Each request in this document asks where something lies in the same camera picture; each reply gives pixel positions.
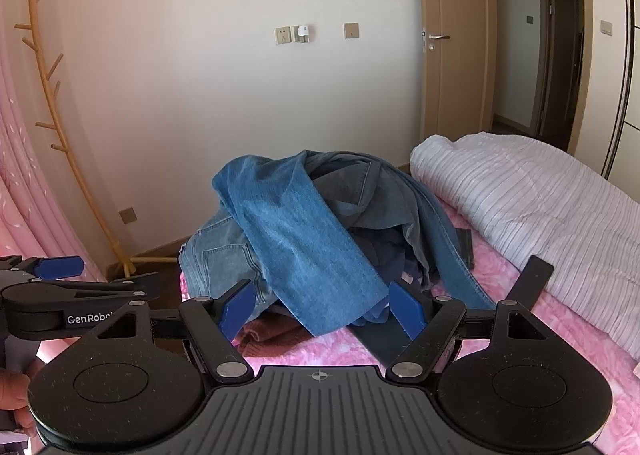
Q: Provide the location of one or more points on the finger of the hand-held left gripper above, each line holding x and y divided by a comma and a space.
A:
60, 266
125, 287

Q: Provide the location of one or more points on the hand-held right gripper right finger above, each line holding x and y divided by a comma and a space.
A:
406, 307

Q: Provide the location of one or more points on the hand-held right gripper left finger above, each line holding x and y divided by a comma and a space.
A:
239, 307

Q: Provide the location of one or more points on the blue denim jeans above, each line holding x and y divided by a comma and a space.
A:
280, 215

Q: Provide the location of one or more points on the person's left hand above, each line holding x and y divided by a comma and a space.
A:
10, 390

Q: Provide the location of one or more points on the maroon cloth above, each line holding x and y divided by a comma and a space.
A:
270, 330

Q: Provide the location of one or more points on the black pants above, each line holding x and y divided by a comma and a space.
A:
375, 340

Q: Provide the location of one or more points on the light blue jeans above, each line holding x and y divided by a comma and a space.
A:
210, 255

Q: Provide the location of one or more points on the navy cloth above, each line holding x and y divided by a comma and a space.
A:
385, 250

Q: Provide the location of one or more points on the dark grey pants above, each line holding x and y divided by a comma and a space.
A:
465, 245

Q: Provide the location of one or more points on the pink curtain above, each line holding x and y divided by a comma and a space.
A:
25, 185

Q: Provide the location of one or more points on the pink floral blanket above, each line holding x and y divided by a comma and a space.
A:
320, 352

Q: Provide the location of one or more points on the wooden branch coat rack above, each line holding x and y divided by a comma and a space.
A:
62, 147

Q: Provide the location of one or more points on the black flat rectangular object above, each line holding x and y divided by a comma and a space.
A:
532, 277

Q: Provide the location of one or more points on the grey-blue jeans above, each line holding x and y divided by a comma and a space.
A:
360, 180

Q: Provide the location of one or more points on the white striped quilt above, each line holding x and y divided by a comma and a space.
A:
525, 195

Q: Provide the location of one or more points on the light wooden door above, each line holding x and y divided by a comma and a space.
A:
455, 85

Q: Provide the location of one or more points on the white plug adapter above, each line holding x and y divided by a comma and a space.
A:
301, 32

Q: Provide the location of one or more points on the cream wardrobe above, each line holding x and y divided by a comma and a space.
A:
625, 85

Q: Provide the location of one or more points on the dark brown door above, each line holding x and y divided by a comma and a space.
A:
560, 35

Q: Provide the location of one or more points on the beige wall socket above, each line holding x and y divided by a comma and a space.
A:
128, 215
283, 35

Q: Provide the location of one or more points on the beige wall switch plate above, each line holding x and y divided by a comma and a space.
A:
351, 30

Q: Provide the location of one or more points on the white wall switch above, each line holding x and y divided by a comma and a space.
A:
606, 26

